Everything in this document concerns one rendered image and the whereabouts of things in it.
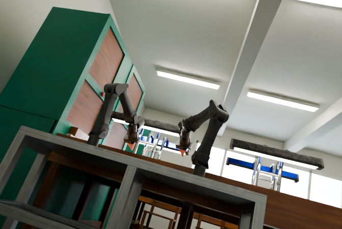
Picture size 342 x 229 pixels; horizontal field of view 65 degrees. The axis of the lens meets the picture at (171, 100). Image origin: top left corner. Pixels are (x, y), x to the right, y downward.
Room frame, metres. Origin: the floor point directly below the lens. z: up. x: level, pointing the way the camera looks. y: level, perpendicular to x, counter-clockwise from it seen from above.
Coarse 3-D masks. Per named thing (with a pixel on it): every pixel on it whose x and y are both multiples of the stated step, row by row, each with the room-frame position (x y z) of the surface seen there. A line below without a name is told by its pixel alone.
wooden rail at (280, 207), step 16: (48, 160) 1.88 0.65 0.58; (64, 160) 1.81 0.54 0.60; (160, 160) 1.66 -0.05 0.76; (112, 176) 1.72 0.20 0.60; (208, 176) 1.58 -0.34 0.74; (160, 192) 1.64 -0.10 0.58; (176, 192) 1.62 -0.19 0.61; (272, 192) 1.49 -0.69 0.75; (208, 208) 1.64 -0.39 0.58; (224, 208) 1.55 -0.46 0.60; (240, 208) 1.53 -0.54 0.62; (272, 208) 1.49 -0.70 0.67; (288, 208) 1.47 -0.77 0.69; (304, 208) 1.45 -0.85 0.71; (320, 208) 1.43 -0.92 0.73; (336, 208) 1.41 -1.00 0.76; (272, 224) 1.49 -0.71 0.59; (288, 224) 1.47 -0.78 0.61; (304, 224) 1.45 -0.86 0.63; (320, 224) 1.43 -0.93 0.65; (336, 224) 1.41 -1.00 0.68
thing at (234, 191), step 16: (32, 128) 1.35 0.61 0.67; (48, 144) 1.44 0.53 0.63; (64, 144) 1.32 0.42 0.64; (80, 144) 1.30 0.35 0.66; (80, 160) 1.76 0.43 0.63; (96, 160) 1.49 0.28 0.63; (112, 160) 1.28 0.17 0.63; (128, 160) 1.26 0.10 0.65; (144, 160) 1.25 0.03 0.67; (160, 176) 1.31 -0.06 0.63; (176, 176) 1.23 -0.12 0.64; (192, 176) 1.21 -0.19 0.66; (192, 192) 1.57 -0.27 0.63; (208, 192) 1.35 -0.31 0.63; (224, 192) 1.19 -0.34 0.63; (240, 192) 1.18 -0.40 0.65; (256, 192) 1.17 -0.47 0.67
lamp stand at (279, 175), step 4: (260, 156) 1.96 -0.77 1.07; (260, 160) 1.96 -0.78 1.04; (260, 164) 1.96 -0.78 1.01; (280, 164) 1.92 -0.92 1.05; (260, 168) 1.96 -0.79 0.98; (280, 168) 1.92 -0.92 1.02; (256, 172) 1.97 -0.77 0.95; (260, 172) 1.96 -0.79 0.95; (264, 172) 1.95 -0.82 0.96; (280, 172) 1.92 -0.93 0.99; (256, 176) 1.96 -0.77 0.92; (276, 176) 1.93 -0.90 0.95; (280, 176) 1.92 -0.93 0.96; (256, 180) 1.96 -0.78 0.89; (280, 180) 1.93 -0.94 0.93; (256, 184) 1.96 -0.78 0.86; (276, 184) 1.94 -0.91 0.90; (280, 184) 1.93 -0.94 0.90; (276, 188) 1.93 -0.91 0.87
